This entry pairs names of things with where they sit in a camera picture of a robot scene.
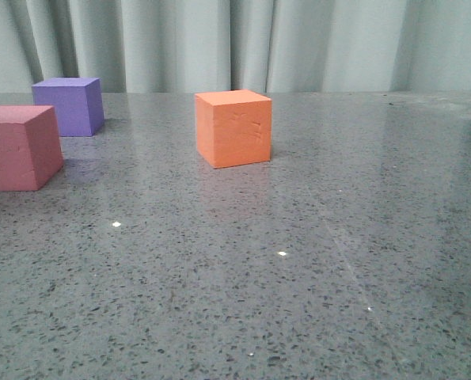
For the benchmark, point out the orange foam cube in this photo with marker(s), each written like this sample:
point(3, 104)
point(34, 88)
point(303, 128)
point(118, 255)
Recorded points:
point(233, 127)

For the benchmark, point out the purple foam cube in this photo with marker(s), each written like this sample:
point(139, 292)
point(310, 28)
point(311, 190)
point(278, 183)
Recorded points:
point(77, 102)

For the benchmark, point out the pink foam cube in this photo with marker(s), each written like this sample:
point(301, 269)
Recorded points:
point(30, 152)

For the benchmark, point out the pale green curtain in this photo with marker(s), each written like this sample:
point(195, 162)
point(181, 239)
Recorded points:
point(267, 46)

